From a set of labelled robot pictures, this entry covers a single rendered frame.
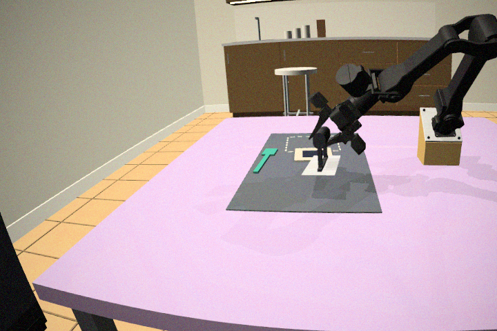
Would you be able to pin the teal flat trowel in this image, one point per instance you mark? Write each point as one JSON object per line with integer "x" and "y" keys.
{"x": 267, "y": 153}

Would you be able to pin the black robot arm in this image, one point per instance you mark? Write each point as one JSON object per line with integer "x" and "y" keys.
{"x": 396, "y": 81}

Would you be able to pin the cream square tile with dark blue centre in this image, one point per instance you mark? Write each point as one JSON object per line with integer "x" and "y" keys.
{"x": 306, "y": 154}

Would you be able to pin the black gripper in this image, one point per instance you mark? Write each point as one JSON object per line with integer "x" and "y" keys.
{"x": 321, "y": 102}

